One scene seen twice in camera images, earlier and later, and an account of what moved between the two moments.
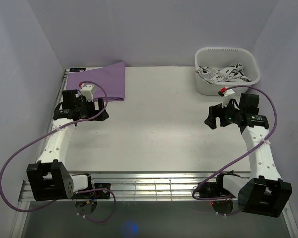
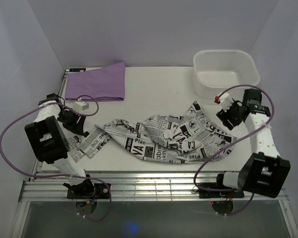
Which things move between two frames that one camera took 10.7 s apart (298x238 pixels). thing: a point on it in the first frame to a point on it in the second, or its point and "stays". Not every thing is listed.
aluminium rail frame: x=137 y=186 stays
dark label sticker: x=77 y=70 stays
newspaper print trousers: x=233 y=73 to x=188 y=136
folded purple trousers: x=111 y=78 stays
